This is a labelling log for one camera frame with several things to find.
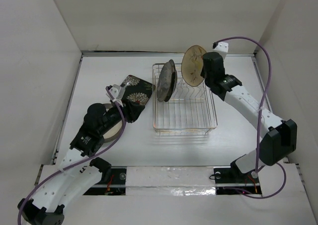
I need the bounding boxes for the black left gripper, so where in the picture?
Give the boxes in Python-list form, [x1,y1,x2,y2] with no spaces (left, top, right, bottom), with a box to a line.
[99,98,144,135]

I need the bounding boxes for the black floral square plate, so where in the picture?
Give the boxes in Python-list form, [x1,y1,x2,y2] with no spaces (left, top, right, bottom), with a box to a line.
[120,75,155,106]

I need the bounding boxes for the beige leaf pattern plate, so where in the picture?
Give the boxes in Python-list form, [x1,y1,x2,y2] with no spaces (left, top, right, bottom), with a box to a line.
[181,45,206,87]

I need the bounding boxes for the grey reindeer round plate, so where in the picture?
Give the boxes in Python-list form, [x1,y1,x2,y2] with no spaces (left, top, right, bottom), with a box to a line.
[157,62,172,102]

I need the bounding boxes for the cream plate black glossy rim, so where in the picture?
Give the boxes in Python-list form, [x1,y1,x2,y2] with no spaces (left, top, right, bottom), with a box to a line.
[164,59,177,102]

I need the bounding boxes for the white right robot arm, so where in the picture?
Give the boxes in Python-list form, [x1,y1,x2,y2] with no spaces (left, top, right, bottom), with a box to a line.
[201,52,297,182]

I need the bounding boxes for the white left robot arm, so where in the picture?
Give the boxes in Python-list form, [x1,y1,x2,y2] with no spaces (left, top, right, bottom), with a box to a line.
[17,100,145,225]

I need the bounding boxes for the cream plate brown rim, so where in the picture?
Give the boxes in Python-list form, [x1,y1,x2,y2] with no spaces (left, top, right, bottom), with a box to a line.
[103,103,123,143]

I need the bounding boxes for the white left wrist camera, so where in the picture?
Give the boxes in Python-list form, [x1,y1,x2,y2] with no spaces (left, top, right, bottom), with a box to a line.
[105,84,126,106]

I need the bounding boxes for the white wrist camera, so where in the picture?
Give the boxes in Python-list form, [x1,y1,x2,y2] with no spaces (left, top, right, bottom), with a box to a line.
[105,84,126,106]
[212,42,229,60]

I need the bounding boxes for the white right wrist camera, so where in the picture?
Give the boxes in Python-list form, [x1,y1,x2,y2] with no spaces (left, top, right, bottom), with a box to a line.
[212,42,229,60]

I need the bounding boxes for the steel wire dish rack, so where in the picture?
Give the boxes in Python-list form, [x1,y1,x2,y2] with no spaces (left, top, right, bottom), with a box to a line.
[153,63,218,135]

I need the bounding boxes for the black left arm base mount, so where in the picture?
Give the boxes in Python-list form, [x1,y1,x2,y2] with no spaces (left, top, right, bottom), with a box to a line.
[85,157,127,196]

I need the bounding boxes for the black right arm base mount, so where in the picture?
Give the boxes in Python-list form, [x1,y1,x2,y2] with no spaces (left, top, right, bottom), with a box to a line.
[209,162,262,195]

